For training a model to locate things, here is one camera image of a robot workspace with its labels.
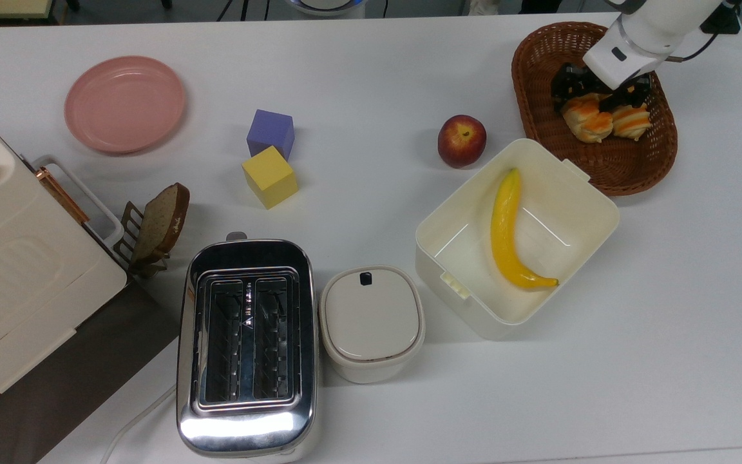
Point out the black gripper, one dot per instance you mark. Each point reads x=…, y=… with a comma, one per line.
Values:
x=574, y=78

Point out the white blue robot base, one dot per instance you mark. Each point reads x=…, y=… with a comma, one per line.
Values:
x=326, y=5

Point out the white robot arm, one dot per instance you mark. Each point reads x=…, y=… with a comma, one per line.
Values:
x=651, y=29

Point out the round golden bread roll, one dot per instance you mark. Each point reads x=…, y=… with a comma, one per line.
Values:
x=587, y=125

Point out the long striped bread roll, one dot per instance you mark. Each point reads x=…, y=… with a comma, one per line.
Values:
x=632, y=122

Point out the brown bread slice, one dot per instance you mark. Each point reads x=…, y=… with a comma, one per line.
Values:
x=160, y=222

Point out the brown wicker basket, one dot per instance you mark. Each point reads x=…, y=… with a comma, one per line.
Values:
x=628, y=164

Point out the cream plastic box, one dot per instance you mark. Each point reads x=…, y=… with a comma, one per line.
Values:
x=570, y=212

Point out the red apple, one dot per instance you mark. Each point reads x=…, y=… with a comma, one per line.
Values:
x=462, y=142

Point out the yellow banana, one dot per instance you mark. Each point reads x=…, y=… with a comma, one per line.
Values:
x=504, y=229

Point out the black table clamp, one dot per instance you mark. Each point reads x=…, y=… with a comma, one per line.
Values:
x=726, y=22

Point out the white lidded jar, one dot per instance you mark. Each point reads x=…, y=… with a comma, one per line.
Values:
x=371, y=319

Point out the purple cube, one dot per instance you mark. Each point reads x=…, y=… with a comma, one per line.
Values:
x=270, y=131

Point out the yellow cube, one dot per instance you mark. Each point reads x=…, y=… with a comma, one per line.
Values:
x=270, y=176

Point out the pink plate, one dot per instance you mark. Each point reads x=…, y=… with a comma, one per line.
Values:
x=125, y=104

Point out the chrome toaster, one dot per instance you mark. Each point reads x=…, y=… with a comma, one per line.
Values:
x=248, y=425

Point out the brass toast rack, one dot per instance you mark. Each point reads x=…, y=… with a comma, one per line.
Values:
x=129, y=225

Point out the yellow side table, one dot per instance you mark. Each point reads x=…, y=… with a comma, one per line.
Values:
x=0, y=8

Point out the cream oven appliance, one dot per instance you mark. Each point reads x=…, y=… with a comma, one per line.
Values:
x=17, y=277

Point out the white plastic tray frame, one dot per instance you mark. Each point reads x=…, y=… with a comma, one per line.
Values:
x=104, y=216

